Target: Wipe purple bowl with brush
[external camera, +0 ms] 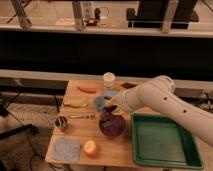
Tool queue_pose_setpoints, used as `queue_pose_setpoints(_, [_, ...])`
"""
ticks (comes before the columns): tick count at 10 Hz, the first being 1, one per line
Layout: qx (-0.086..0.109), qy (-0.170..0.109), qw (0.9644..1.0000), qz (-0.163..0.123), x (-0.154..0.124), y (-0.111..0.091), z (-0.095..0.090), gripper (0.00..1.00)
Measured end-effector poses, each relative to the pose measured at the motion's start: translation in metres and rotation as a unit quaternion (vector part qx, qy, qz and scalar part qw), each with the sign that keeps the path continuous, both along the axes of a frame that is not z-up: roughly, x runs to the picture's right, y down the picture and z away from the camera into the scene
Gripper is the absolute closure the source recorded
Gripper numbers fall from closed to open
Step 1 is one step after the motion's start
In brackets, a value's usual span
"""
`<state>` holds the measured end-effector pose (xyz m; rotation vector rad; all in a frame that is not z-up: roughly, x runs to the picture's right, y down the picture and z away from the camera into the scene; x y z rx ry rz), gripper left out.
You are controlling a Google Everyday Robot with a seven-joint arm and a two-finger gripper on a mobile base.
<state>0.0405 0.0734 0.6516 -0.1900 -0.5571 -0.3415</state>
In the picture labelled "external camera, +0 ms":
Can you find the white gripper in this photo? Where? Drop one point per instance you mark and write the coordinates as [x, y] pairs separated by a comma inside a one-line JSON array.
[[117, 101]]

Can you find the dark dish brush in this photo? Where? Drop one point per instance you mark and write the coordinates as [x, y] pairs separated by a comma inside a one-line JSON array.
[[106, 116]]

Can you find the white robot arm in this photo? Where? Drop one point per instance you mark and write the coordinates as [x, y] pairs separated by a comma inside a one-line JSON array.
[[158, 94]]

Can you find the purple bowl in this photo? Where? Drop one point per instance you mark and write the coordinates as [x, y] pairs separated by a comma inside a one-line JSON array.
[[113, 128]]

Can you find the blue plastic cup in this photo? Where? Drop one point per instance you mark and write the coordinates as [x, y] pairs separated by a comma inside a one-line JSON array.
[[99, 103]]

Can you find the blue sponge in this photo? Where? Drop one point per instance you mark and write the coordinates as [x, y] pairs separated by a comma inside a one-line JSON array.
[[108, 94]]

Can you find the metal fork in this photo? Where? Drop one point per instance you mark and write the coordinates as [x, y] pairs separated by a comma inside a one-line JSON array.
[[82, 116]]

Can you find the dark brown food item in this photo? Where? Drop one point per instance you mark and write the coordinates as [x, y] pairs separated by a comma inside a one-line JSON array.
[[128, 85]]

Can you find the orange carrot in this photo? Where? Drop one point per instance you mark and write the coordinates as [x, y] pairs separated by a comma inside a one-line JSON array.
[[87, 90]]

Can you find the clear plastic cup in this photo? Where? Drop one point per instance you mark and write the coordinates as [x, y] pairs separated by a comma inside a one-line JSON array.
[[109, 79]]

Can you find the orange fruit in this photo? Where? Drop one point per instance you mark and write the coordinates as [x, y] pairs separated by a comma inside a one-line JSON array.
[[90, 148]]

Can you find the small metal can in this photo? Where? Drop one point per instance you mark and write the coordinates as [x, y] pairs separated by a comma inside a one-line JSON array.
[[61, 123]]

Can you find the green plastic tray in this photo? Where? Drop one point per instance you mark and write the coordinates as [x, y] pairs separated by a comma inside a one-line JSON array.
[[158, 141]]

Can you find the blue cloth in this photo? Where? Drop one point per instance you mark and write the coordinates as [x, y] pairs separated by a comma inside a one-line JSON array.
[[65, 149]]

